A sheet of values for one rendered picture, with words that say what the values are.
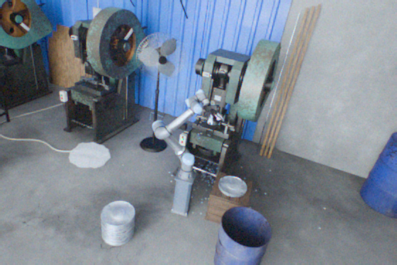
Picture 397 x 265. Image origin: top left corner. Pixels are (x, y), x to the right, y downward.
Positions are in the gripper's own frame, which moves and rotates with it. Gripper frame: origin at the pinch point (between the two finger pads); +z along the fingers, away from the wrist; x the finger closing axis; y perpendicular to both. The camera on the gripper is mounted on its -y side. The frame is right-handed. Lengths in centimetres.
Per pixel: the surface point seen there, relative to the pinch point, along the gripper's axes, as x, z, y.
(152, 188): 17, 11, 126
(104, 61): 31, -135, 79
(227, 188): -20, 51, 52
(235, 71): -48, -45, -9
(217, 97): -47, -39, 27
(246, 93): -32.0, -14.5, -18.1
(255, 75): -36, -22, -33
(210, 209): -4, 62, 72
